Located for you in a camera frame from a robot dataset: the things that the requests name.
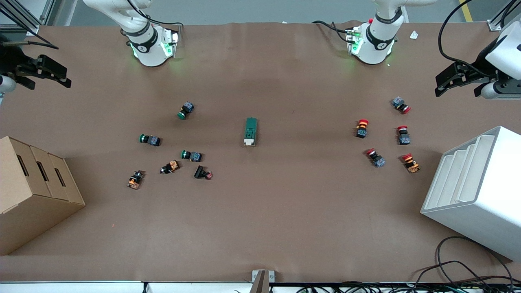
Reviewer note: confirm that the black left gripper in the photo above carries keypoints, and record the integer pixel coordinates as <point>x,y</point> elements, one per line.
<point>479,65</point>

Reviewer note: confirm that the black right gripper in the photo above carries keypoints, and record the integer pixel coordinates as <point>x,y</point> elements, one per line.
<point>12,57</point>

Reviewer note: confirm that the green load switch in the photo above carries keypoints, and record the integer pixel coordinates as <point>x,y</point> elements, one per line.
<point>250,130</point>

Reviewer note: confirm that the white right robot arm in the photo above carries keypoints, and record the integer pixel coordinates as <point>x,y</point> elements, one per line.
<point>148,53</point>

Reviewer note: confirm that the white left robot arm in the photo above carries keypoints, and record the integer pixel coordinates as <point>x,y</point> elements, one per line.
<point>376,49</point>

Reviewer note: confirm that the red mushroom button grey block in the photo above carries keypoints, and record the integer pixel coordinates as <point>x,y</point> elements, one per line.
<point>400,104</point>
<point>403,136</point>
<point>375,158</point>

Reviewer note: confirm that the white paper scrap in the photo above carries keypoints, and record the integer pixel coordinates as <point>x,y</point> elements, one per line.
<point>414,35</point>

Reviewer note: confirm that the red mushroom button orange block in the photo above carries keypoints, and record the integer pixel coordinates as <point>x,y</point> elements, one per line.
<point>411,163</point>

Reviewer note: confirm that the red mushroom button black block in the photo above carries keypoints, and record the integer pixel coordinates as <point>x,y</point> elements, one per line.
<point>362,128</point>

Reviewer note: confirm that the white stepped storage rack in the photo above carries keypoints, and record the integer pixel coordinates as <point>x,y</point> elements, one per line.
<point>488,203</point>

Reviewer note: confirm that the brown cardboard box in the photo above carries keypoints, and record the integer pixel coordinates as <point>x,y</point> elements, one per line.
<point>32,203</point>

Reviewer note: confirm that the brown paper table mat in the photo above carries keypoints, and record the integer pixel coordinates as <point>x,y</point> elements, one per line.
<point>260,224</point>

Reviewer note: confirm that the aluminium frame profile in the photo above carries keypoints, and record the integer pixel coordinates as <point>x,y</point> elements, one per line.
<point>32,29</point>
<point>494,25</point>

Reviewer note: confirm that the green push button switch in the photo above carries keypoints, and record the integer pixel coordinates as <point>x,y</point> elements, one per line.
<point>192,155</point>
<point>186,110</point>
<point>150,140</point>

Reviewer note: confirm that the black button orange block switch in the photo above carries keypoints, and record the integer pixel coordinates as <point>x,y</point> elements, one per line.
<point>135,180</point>
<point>170,167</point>

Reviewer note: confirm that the black switch red lamp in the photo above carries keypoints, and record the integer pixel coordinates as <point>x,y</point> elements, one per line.
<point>202,172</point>

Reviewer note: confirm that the white table edge rail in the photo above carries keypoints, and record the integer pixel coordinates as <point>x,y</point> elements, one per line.
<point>81,287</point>

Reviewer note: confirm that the metal table edge bracket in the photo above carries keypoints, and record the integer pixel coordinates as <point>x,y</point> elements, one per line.
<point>262,285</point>

